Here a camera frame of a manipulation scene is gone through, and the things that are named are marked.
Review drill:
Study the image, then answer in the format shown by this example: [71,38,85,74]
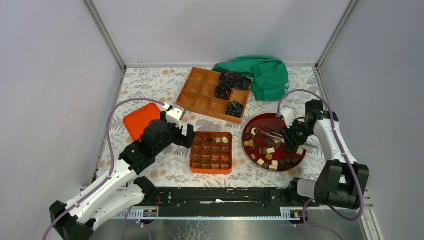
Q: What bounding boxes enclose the orange chocolate box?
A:
[189,131,233,175]

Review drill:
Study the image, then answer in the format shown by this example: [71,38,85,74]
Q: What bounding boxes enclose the dark rolled fabric front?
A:
[225,100,244,118]

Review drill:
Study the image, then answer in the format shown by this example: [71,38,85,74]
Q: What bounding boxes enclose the dark rolled fabric middle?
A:
[214,85,232,100]

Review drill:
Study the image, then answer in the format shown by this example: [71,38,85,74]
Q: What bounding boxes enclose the metal serving tongs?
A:
[254,123,284,140]

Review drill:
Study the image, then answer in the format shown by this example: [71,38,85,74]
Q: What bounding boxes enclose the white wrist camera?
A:
[163,102,186,129]
[279,107,296,129]

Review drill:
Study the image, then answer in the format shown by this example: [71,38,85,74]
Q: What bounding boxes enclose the wooden compartment organizer tray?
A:
[176,67,251,124]

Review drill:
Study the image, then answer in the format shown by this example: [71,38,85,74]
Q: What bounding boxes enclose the orange box lid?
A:
[123,103,161,141]

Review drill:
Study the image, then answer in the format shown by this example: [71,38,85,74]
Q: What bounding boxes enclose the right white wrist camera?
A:
[279,107,296,129]

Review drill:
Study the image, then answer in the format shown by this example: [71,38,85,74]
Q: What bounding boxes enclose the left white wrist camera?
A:
[163,102,186,129]

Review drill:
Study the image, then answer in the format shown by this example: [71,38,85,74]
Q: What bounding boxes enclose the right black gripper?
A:
[279,118,314,151]

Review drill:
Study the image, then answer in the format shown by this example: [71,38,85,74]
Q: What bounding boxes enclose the aluminium frame rail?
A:
[67,186,382,240]

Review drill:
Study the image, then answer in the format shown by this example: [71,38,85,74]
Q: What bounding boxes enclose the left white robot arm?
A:
[43,119,196,240]

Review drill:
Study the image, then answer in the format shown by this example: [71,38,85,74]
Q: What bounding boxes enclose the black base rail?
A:
[136,187,307,218]

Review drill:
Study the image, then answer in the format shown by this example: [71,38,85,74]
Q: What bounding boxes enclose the dark rolled fabric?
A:
[225,100,244,118]
[214,85,232,100]
[219,71,253,91]

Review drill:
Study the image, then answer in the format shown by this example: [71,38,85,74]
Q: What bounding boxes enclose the green cloth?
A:
[212,55,289,102]

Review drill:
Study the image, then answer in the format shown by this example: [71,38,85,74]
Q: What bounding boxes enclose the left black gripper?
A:
[153,112,197,157]

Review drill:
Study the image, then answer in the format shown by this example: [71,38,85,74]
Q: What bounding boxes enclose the dark rolled fabric back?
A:
[219,71,253,91]

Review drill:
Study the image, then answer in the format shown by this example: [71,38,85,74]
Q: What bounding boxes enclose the red round plate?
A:
[241,113,307,172]

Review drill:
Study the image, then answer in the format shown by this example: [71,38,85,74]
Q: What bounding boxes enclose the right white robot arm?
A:
[277,100,370,210]

